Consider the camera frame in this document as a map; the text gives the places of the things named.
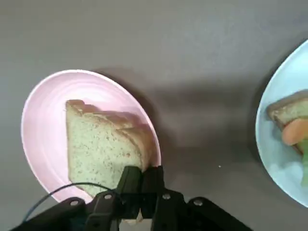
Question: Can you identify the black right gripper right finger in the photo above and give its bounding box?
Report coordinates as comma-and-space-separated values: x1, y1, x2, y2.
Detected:
141, 166, 253, 231

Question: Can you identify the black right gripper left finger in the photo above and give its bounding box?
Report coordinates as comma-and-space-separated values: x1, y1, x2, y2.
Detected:
9, 166, 142, 231

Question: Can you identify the brown bread slice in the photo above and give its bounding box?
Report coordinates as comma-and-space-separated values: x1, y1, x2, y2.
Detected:
266, 90, 308, 154
65, 99, 155, 197

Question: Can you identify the green lettuce leaf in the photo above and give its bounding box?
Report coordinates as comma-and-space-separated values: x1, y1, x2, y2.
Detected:
297, 139, 308, 187

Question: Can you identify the pink plate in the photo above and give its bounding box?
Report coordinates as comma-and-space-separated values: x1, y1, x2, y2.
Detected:
21, 69, 162, 204

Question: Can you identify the white plate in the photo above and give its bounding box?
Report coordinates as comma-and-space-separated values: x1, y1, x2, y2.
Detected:
255, 39, 308, 209

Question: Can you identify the orange carrot slice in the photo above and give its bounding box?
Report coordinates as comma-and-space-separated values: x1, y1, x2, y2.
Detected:
282, 117, 308, 146

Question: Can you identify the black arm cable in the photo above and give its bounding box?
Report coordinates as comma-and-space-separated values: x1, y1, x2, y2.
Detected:
23, 182, 118, 221

